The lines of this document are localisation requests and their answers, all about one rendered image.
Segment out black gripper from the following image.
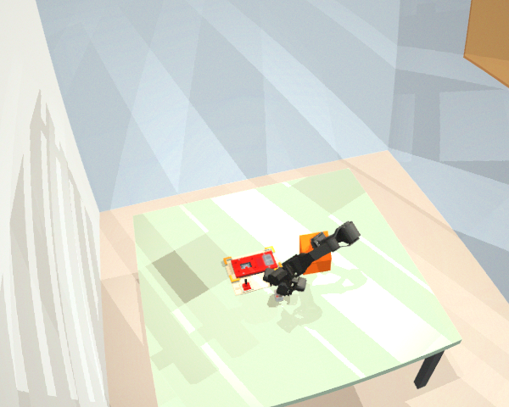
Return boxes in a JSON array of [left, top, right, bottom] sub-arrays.
[[263, 267, 307, 292]]

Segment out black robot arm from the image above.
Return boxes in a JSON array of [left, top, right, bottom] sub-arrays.
[[268, 221, 361, 296]]

